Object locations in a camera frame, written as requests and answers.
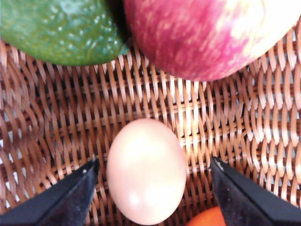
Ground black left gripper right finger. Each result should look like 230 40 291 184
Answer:
210 157 301 226

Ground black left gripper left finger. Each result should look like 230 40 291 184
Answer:
0 158 100 226

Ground beige egg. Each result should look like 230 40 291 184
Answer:
106 119 187 225

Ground brown wicker basket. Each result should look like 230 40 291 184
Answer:
0 18 301 226

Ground orange tangerine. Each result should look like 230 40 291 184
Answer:
186 206 227 226

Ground red yellow apple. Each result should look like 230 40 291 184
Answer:
124 0 301 81

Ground green avocado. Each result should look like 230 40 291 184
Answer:
0 0 128 66

